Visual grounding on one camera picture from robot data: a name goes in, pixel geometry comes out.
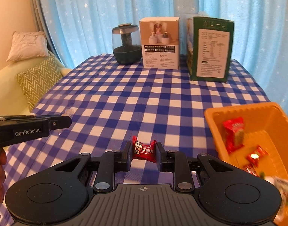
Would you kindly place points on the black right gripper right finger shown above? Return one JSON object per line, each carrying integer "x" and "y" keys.
{"x": 174, "y": 161}

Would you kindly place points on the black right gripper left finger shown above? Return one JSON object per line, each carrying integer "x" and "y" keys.
{"x": 119, "y": 160}

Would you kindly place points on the red milk candy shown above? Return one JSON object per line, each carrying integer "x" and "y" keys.
{"x": 143, "y": 151}

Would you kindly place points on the red snack packet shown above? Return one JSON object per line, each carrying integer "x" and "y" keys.
{"x": 234, "y": 134}

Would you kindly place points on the white green snack pouch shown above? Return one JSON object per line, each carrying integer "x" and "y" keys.
{"x": 281, "y": 184}

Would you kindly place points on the red clear candy wrapper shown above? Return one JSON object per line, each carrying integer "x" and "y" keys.
{"x": 250, "y": 169}

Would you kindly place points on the light green sofa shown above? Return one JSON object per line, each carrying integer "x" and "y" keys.
{"x": 12, "y": 100}

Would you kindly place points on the green chevron cushion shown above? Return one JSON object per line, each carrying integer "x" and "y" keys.
{"x": 38, "y": 80}

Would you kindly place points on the blue white checkered tablecloth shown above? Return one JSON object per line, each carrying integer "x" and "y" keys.
{"x": 111, "y": 103}

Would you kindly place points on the white patterned cushion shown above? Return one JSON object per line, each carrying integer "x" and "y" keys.
{"x": 27, "y": 45}

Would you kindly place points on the orange plastic tray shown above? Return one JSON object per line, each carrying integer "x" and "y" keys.
{"x": 265, "y": 125}

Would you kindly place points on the dark glass humidifier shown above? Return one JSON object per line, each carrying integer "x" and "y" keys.
{"x": 126, "y": 44}

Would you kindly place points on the beige white product box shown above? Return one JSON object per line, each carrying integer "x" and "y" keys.
{"x": 160, "y": 42}

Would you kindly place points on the dark green printed box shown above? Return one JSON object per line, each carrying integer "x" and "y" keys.
{"x": 209, "y": 48}

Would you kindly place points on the blue star curtain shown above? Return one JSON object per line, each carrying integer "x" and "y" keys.
{"x": 78, "y": 29}

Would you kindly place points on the grey curtain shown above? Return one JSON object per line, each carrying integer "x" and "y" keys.
{"x": 40, "y": 22}

